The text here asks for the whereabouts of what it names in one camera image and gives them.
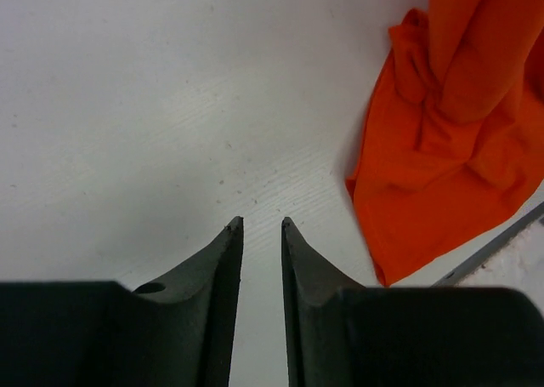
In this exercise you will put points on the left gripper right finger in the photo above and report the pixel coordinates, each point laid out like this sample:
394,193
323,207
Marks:
340,333

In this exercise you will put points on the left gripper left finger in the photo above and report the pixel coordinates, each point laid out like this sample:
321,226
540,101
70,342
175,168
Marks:
175,330

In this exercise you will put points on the orange t shirt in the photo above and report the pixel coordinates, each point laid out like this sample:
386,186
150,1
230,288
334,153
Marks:
452,144

